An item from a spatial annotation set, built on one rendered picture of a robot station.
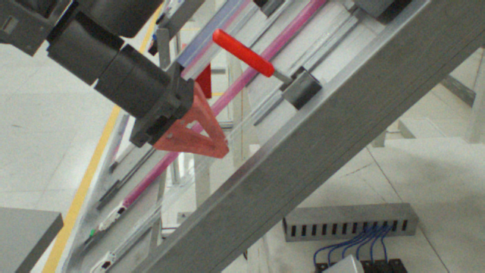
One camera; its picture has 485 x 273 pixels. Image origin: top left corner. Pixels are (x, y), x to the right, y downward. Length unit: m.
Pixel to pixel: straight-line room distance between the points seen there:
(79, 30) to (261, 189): 0.22
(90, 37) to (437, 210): 0.81
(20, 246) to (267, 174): 0.69
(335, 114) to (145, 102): 0.18
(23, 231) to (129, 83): 0.65
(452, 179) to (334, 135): 0.79
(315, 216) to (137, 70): 0.54
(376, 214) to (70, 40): 0.67
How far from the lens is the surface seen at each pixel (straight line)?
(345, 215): 0.88
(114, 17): 0.40
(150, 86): 0.43
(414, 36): 0.36
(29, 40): 0.41
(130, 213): 0.64
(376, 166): 1.13
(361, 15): 0.44
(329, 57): 0.43
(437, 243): 0.94
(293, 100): 0.39
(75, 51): 0.42
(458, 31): 0.38
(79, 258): 0.72
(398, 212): 0.91
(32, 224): 1.03
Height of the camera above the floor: 1.20
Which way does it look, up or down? 29 degrees down
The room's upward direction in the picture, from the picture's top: straight up
